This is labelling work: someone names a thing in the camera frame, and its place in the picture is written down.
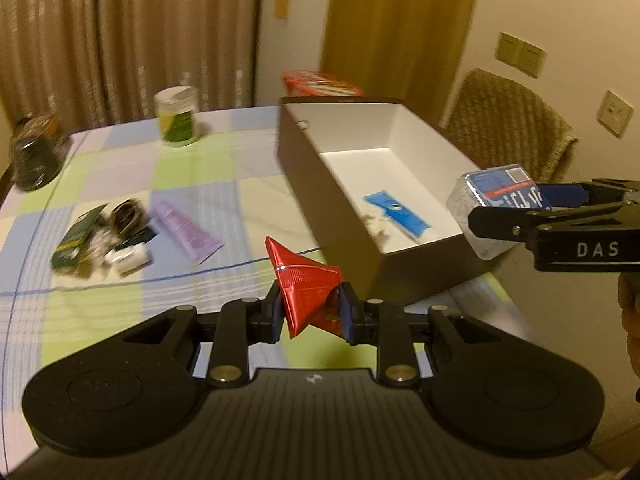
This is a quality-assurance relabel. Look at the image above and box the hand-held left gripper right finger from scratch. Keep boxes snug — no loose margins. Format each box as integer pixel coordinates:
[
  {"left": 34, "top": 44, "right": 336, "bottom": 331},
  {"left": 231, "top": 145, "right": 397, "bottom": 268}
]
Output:
[{"left": 338, "top": 281, "right": 496, "bottom": 389}]

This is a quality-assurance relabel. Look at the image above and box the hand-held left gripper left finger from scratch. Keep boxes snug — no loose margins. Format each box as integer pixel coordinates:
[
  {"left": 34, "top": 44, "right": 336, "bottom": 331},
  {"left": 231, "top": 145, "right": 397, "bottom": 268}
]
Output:
[{"left": 122, "top": 282, "right": 285, "bottom": 389}]

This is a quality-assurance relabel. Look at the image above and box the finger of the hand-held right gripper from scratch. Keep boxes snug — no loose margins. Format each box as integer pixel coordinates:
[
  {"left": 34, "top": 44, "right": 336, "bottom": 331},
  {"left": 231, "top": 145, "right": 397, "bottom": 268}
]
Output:
[
  {"left": 538, "top": 178, "right": 640, "bottom": 209},
  {"left": 467, "top": 199, "right": 640, "bottom": 274}
]

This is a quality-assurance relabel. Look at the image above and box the red foil packet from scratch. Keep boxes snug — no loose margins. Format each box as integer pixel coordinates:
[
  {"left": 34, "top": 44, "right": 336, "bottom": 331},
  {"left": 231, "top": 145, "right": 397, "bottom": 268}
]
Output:
[{"left": 264, "top": 236, "right": 346, "bottom": 339}]

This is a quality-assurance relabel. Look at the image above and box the clear plastic box blue label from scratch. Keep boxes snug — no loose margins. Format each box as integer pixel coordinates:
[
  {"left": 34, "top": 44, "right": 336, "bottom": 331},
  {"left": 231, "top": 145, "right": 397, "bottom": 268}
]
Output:
[{"left": 446, "top": 164, "right": 552, "bottom": 261}]

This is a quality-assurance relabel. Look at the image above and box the purple packet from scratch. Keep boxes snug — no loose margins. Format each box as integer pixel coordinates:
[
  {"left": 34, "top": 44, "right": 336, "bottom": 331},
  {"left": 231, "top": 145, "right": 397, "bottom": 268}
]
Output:
[{"left": 150, "top": 199, "right": 225, "bottom": 266}]

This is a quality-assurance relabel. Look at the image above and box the brown cardboard box white inside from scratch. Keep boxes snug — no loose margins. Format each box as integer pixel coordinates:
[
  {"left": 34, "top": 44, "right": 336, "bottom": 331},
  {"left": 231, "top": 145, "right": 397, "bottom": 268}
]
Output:
[{"left": 277, "top": 97, "right": 497, "bottom": 307}]

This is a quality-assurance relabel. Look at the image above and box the small white tube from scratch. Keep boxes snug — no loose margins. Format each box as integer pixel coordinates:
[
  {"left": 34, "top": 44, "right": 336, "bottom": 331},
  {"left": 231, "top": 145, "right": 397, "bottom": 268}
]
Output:
[{"left": 103, "top": 242, "right": 151, "bottom": 276}]

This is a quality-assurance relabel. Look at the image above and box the dark item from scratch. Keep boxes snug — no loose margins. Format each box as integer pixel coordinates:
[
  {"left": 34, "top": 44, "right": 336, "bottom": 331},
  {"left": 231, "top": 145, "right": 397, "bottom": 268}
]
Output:
[{"left": 108, "top": 198, "right": 152, "bottom": 237}]

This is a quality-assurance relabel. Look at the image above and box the dark green packet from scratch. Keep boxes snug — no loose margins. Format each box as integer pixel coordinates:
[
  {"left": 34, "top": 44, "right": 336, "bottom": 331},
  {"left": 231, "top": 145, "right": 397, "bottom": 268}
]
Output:
[{"left": 52, "top": 203, "right": 112, "bottom": 274}]

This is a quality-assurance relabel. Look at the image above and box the person's right hand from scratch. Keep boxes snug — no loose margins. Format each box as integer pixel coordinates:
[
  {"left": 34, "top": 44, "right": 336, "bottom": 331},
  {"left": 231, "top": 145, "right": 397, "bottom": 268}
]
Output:
[{"left": 617, "top": 272, "right": 640, "bottom": 333}]

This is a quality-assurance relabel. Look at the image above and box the chair with quilted cover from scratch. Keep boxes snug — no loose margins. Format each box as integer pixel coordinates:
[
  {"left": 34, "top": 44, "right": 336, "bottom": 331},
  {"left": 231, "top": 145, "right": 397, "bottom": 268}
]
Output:
[{"left": 439, "top": 68, "right": 579, "bottom": 187}]

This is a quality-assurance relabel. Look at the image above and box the white jar green label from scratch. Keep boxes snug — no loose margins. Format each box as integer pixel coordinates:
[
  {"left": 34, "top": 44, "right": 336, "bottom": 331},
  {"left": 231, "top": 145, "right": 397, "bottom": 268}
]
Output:
[{"left": 154, "top": 86, "right": 200, "bottom": 148}]

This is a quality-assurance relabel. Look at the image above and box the wooden door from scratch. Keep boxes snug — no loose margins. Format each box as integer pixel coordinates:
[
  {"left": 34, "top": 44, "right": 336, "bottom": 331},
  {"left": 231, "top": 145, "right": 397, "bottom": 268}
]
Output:
[{"left": 320, "top": 0, "right": 486, "bottom": 127}]

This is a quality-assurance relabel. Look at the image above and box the red instant food bowl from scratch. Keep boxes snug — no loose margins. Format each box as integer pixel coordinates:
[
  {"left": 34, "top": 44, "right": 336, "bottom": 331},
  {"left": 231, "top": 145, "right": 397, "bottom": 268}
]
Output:
[{"left": 281, "top": 70, "right": 365, "bottom": 99}]

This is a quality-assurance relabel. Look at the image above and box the dark glossy bag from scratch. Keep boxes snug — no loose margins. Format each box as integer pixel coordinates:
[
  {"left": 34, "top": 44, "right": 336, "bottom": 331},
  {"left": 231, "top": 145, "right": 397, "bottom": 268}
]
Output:
[{"left": 10, "top": 114, "right": 72, "bottom": 192}]

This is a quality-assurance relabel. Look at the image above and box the brown curtain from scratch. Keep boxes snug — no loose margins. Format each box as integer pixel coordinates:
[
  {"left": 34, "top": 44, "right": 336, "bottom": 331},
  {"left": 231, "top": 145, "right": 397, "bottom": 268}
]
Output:
[{"left": 0, "top": 0, "right": 267, "bottom": 133}]

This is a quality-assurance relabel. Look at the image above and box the beige wall socket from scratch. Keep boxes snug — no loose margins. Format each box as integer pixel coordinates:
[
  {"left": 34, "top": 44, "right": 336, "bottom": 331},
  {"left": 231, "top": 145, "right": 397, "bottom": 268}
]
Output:
[
  {"left": 518, "top": 42, "right": 546, "bottom": 79},
  {"left": 596, "top": 90, "right": 635, "bottom": 139},
  {"left": 496, "top": 32, "right": 524, "bottom": 67}
]

